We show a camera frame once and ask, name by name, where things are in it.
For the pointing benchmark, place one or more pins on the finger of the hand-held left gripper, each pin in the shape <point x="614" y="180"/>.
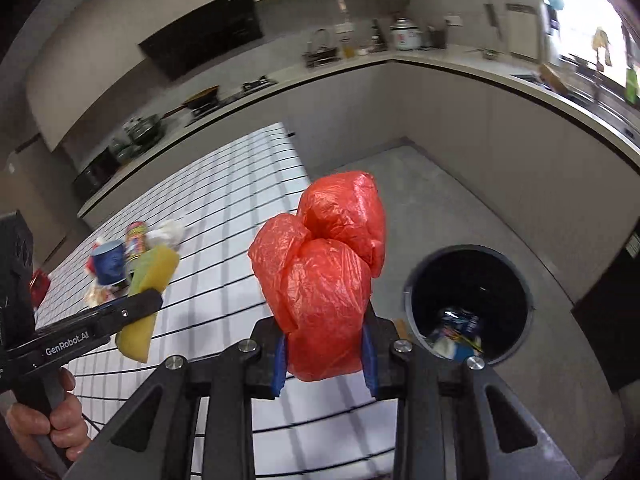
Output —
<point x="137" y="310"/>

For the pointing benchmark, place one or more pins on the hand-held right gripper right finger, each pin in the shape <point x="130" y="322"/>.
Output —
<point x="370" y="367"/>

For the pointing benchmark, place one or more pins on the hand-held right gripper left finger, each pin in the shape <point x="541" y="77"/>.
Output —
<point x="279" y="367"/>

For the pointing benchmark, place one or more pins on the red plastic bag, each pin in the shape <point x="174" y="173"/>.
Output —
<point x="320" y="280"/>

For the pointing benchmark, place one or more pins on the black plastic bucket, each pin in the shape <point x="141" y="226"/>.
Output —
<point x="425" y="285"/>

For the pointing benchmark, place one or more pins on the blue snack packet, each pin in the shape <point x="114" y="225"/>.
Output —
<point x="460" y="322"/>

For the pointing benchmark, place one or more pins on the person's left hand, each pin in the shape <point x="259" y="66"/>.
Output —
<point x="72" y="425"/>

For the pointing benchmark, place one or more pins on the red box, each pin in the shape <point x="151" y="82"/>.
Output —
<point x="40" y="286"/>

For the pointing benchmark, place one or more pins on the pale snack packet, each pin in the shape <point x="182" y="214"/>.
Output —
<point x="97" y="296"/>

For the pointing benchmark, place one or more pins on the white blue printed cup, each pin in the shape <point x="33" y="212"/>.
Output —
<point x="107" y="262"/>

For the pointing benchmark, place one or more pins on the red cup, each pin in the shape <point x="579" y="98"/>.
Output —
<point x="93" y="265"/>

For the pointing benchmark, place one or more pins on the tall patterned can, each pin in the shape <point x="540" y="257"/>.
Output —
<point x="137" y="240"/>

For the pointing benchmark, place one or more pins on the crumpled clear plastic bottle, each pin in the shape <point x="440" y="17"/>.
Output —
<point x="167" y="232"/>

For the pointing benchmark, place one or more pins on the beige refrigerator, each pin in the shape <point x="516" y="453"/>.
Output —
<point x="30" y="180"/>

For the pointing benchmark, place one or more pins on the green ceramic pot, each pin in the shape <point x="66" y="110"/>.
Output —
<point x="120" y="151"/>

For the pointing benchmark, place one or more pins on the white black checked tablecloth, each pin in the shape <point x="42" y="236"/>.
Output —
<point x="240" y="185"/>

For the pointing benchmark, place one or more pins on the grey lidded wok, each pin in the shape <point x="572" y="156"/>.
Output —
<point x="143" y="129"/>

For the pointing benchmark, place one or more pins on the black frying pan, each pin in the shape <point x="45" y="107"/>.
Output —
<point x="200" y="97"/>

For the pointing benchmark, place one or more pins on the black gas stove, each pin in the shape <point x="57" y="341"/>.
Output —
<point x="259" y="85"/>

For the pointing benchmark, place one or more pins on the beige lower cabinets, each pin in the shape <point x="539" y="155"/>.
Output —
<point x="475" y="125"/>

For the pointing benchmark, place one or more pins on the beige cabinets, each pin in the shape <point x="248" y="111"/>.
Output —
<point x="125" y="20"/>
<point x="475" y="125"/>

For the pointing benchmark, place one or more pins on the beige upper cabinets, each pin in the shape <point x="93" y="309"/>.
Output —
<point x="125" y="20"/>

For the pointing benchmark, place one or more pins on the black range hood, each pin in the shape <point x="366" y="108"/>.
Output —
<point x="200" y="35"/>

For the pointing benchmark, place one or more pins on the metal dish rack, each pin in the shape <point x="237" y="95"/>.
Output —
<point x="321" y="55"/>

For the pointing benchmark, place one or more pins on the yellow oil bottle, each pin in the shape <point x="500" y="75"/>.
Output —
<point x="348" y="50"/>

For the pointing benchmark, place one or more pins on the grey kitchen countertop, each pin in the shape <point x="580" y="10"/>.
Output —
<point x="450" y="57"/>

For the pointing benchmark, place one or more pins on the dark glass bottle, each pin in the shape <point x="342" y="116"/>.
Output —
<point x="377" y="37"/>

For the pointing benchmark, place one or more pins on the white rice cooker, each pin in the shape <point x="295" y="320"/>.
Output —
<point x="405" y="35"/>

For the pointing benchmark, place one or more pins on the dark utensil holder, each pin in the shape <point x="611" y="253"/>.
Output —
<point x="437" y="38"/>

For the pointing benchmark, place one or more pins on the pale cutting board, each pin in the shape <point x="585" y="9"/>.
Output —
<point x="521" y="35"/>

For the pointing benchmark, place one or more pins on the black kitchen cleaver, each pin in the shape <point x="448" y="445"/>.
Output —
<point x="492" y="17"/>

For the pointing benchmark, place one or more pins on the green bottle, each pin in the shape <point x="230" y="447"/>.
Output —
<point x="633" y="85"/>

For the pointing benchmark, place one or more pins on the beige hanging cloth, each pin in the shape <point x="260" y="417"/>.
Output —
<point x="602" y="45"/>

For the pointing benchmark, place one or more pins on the kitchen window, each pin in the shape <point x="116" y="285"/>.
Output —
<point x="585" y="5"/>

